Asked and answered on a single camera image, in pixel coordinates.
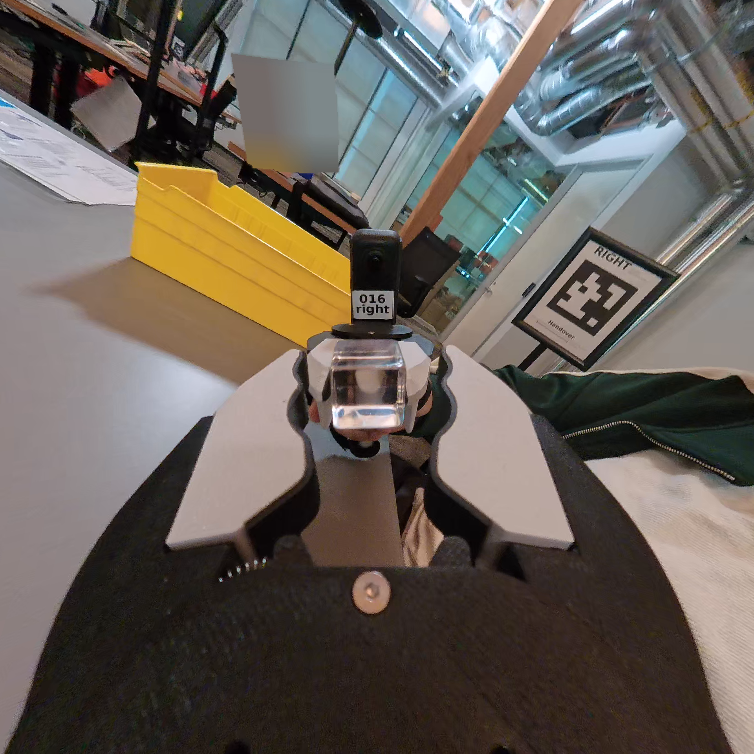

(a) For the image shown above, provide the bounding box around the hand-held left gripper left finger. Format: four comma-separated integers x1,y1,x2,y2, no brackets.
166,349,322,553

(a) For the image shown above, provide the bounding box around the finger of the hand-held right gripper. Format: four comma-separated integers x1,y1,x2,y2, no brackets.
305,343,337,426
401,343,433,432

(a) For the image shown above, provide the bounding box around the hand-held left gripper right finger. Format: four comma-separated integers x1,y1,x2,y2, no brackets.
429,344,576,566

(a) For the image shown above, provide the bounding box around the clear acrylic block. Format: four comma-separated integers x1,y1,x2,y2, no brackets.
329,340,410,432

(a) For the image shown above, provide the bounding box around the yellow plastic bin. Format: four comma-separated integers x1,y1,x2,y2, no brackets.
131,162,355,350

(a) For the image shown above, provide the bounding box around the black desk monitor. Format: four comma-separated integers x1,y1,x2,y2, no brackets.
170,0,236,62

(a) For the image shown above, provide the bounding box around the wooden background desk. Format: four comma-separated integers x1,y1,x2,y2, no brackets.
0,0,243,168

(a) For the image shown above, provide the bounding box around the person's right hand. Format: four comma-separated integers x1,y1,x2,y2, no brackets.
307,389,435,443

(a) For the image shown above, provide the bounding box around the black office chair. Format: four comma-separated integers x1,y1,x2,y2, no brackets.
401,227,461,320

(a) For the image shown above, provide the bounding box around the wooden pillar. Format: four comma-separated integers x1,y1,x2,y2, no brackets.
398,0,585,249

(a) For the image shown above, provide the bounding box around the framed marker sign on stand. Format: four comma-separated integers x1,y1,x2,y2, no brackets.
511,227,682,373

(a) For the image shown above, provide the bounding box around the person's torso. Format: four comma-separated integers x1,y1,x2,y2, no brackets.
401,368,754,754

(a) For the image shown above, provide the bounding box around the black disc lamp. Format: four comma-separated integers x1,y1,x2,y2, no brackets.
337,0,385,73

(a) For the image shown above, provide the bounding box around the printed paper sheet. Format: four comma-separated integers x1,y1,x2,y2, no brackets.
0,99,140,207

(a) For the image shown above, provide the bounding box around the silver ventilation duct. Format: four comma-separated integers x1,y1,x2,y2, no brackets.
511,0,754,180

